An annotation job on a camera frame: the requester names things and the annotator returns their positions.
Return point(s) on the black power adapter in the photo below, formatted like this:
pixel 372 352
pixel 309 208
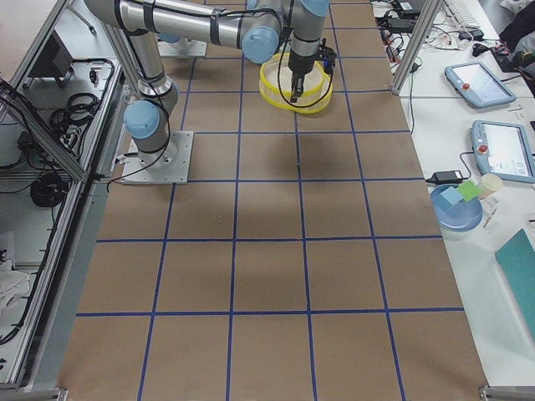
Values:
pixel 446 177

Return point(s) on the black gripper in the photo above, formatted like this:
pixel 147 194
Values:
pixel 301 63

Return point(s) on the teal board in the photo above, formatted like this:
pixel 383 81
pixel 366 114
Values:
pixel 516 259

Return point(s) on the blue teach pendant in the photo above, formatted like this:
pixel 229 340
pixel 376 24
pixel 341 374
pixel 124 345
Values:
pixel 478 85
pixel 502 149

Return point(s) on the upper blue teach pendant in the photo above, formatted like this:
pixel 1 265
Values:
pixel 478 85

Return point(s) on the white cloth rag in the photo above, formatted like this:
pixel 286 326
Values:
pixel 14 284

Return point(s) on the blue bowl with blocks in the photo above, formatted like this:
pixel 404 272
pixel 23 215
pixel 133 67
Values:
pixel 462 217

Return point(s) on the green foam block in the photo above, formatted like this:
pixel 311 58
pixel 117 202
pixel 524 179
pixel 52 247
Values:
pixel 468 190

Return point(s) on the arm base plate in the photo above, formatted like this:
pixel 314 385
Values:
pixel 167 167
pixel 198 50

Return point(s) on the beige paper cup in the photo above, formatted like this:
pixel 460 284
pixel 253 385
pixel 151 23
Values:
pixel 488 185

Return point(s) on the black electronics box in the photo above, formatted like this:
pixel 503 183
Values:
pixel 54 62

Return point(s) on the aluminium frame post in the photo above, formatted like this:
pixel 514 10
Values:
pixel 422 27

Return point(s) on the lower blue teach pendant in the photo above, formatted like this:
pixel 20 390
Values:
pixel 502 149

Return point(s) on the blue foam block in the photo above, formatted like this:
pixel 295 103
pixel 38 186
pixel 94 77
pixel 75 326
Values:
pixel 449 197

